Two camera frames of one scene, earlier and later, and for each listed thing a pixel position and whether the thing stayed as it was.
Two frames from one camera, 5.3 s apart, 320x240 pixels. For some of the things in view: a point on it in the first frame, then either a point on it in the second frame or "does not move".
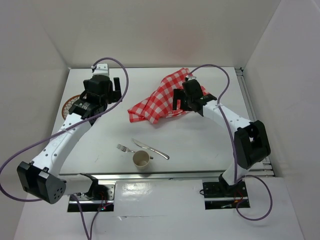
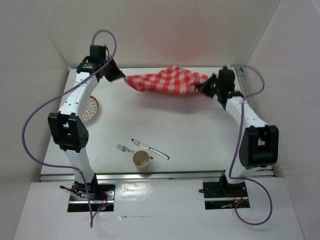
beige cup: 141,160 does not move
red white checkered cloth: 160,104 → 171,80
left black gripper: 115,95 → 115,74
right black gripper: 179,94 → 205,86
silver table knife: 143,146 does not move
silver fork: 124,148 does not move
